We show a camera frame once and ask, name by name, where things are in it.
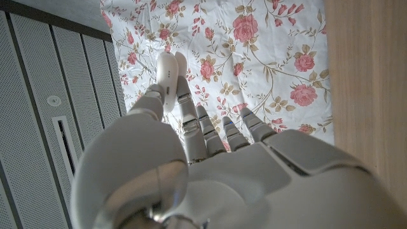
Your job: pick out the white AirPods case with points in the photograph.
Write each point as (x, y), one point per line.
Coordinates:
(167, 76)

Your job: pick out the grey perforated metal panel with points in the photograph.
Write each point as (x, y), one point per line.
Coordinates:
(38, 127)

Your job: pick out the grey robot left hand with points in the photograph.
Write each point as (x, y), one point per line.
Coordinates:
(238, 184)

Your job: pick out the floral rose backdrop cloth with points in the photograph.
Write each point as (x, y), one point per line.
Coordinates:
(254, 63)

